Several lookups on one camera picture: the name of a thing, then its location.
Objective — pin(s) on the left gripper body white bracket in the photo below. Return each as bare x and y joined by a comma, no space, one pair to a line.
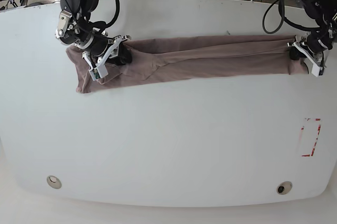
314,47

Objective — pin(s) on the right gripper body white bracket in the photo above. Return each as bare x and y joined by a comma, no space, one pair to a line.
95,48

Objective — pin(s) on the mauve pink T-shirt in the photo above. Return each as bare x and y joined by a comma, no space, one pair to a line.
172,59

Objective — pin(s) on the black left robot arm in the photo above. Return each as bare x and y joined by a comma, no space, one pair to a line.
323,12

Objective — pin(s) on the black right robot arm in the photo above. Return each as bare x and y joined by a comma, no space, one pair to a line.
75,28

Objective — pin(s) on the red tape rectangle marking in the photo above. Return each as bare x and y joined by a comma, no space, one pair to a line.
309,135

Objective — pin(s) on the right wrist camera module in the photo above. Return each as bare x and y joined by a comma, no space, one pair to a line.
98,72

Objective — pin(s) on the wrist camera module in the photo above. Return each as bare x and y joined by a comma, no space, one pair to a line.
317,70
98,72

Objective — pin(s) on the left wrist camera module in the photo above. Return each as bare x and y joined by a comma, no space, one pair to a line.
317,70

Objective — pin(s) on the left table cable grommet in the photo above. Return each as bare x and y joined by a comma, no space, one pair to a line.
54,182

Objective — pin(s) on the table cable grommet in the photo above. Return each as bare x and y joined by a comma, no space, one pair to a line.
54,182
284,188

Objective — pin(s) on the right table cable grommet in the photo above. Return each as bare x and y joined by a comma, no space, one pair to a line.
284,188

